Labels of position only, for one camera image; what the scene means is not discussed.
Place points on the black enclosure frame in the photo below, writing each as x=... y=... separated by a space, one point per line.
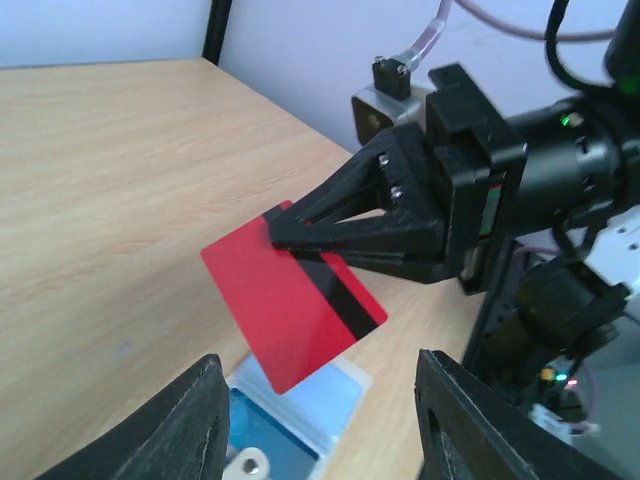
x=216 y=30

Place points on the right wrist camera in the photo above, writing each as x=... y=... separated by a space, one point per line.
x=393 y=98

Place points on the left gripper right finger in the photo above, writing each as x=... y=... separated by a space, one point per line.
x=566 y=425

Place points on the light blue card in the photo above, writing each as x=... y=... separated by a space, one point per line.
x=317 y=410

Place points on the dark blue card in holder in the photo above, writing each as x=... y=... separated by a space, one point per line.
x=252 y=427

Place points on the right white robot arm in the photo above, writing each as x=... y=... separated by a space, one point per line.
x=561 y=307

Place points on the translucent plastic card holder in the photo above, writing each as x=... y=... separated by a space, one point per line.
x=252 y=463

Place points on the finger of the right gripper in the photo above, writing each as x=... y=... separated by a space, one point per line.
x=376 y=201
x=418 y=268

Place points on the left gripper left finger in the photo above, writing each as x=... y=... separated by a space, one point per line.
x=180 y=433

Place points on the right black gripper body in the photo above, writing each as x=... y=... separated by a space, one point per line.
x=560 y=167

